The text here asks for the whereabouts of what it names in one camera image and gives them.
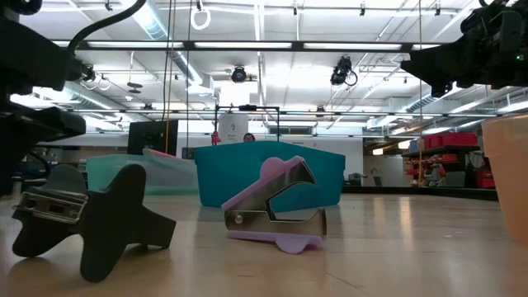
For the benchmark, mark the black aluminium rig frame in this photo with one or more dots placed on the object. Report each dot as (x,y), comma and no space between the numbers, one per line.
(412,193)

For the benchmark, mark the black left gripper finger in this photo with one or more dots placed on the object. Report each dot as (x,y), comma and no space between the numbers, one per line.
(8,169)

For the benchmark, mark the black monitor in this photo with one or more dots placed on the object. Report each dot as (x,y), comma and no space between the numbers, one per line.
(152,138)

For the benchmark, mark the translucent orange plastic bin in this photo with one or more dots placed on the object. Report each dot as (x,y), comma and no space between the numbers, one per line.
(509,177)

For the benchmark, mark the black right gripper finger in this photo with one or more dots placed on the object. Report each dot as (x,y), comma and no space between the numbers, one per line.
(443,90)
(437,66)

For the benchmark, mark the translucent green plastic bin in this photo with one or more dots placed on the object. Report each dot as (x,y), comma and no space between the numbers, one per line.
(115,177)

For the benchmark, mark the teal plastic bin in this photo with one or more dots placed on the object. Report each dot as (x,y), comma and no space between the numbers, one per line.
(231,173)

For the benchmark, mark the person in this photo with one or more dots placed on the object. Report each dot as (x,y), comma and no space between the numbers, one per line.
(248,138)

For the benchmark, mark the purple staple remover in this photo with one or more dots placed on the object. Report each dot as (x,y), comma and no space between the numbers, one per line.
(255,218)

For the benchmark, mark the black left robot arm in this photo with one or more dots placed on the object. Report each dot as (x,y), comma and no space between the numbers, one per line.
(33,53)

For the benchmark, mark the dark shelf with red bins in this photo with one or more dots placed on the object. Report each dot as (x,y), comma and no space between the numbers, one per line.
(451,140)

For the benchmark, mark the black background rig frame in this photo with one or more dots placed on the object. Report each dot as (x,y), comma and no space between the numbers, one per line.
(247,108)

